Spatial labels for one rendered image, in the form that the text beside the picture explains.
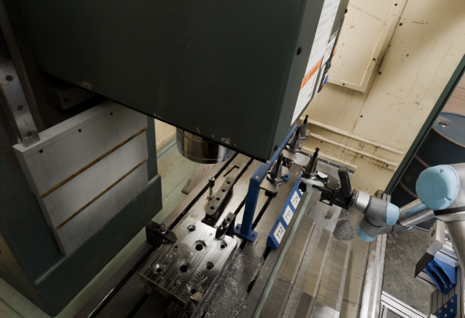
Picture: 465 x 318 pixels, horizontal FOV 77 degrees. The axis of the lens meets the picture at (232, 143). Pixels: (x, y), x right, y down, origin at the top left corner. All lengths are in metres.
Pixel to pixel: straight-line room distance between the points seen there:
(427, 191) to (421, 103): 0.76
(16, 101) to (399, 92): 1.52
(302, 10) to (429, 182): 0.68
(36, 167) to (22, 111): 0.17
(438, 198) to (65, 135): 1.07
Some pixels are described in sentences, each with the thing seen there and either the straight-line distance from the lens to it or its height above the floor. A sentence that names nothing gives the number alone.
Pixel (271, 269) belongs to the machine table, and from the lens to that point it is 1.25.
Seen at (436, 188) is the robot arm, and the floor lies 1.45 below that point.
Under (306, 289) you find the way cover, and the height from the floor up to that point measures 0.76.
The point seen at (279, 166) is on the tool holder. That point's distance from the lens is 1.07.
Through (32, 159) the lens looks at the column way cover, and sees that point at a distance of 0.98.
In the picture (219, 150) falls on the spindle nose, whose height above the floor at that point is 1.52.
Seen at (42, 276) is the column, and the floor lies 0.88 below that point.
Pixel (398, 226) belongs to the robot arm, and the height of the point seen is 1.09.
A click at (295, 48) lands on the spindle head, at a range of 0.46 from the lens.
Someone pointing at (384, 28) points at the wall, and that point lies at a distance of 1.56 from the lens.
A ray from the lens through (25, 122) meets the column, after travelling 0.94.
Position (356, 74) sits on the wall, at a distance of 1.63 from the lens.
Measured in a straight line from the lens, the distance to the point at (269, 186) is 1.07.
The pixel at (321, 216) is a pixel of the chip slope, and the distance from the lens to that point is 1.75.
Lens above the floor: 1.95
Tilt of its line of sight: 36 degrees down
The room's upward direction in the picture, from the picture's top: 7 degrees clockwise
